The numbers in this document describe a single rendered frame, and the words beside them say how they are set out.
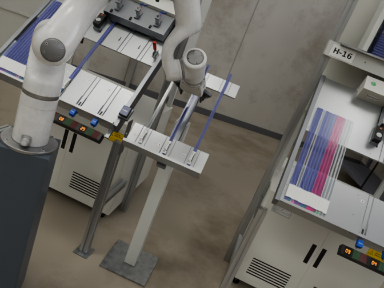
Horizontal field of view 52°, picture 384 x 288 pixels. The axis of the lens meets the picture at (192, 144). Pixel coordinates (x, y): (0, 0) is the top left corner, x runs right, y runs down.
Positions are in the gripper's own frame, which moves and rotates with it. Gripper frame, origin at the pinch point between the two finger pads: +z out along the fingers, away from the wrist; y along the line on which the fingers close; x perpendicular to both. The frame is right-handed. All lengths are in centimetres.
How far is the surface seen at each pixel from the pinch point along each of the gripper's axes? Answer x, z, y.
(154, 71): -11.7, 18.6, 24.6
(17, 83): 23, 15, 78
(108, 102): 13.7, 14.0, 35.4
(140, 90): 1.5, 14.9, 25.2
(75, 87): 13, 15, 53
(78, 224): 69, 71, 36
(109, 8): -33, 18, 60
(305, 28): -245, 253, -51
